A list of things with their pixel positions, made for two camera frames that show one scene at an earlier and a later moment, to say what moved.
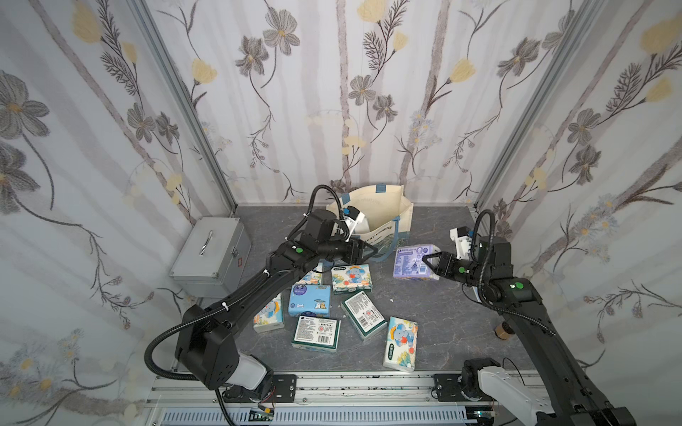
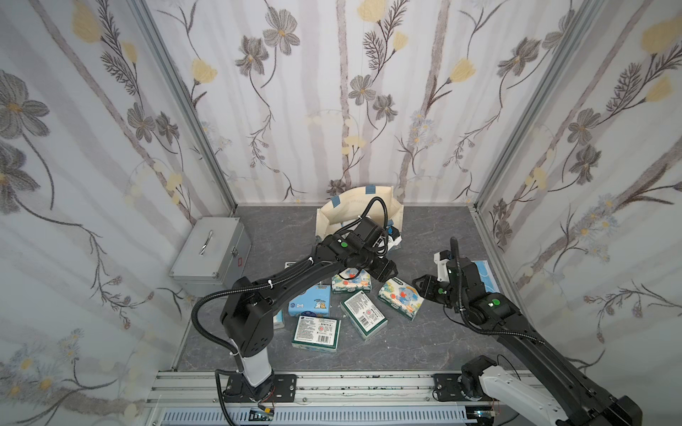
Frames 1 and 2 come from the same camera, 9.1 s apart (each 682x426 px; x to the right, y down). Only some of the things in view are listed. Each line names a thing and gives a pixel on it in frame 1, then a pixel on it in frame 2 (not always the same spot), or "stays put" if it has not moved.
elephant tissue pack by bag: x=352 y=279 stays put
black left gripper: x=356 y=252 → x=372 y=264
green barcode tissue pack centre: x=364 y=315 stays put
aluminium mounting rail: x=175 y=389 stays put
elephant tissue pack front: x=400 y=344 → x=401 y=296
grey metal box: x=213 y=259 stays put
